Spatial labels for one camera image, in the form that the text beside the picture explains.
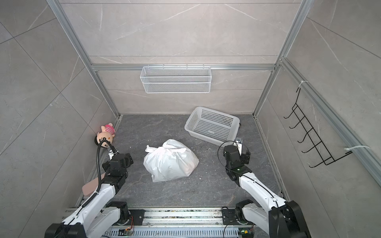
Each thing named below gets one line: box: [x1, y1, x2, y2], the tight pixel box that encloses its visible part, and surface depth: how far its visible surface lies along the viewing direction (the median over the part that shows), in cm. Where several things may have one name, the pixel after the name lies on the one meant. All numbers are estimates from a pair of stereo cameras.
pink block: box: [82, 172, 106, 196], surface depth 82 cm
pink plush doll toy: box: [96, 122, 116, 148], surface depth 102 cm
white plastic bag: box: [142, 138, 199, 182], surface depth 76 cm
